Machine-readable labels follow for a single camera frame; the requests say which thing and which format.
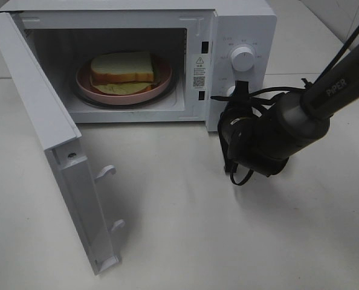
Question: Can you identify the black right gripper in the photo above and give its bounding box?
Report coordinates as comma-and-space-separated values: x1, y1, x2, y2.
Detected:
218, 80, 258, 172

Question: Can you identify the white microwave knob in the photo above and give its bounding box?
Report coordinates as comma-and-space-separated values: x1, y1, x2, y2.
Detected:
226, 85, 236, 97
230, 44, 256, 72

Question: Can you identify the pink plate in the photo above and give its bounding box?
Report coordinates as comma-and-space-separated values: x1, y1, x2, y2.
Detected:
76, 57, 173, 106

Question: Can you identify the sandwich with cheese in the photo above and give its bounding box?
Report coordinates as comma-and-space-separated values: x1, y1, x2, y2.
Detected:
90, 51, 155, 85

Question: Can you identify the white microwave door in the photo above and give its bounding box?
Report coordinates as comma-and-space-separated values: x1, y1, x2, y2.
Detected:
0, 13, 125, 275

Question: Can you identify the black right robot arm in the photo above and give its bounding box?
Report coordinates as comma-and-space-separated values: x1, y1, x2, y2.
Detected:
212, 44, 359, 184

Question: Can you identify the white microwave oven body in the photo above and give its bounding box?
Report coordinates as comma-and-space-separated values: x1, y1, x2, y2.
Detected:
0, 1, 277, 131

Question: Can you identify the black right camera cable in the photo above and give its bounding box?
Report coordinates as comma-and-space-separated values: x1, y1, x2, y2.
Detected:
210, 16, 359, 187

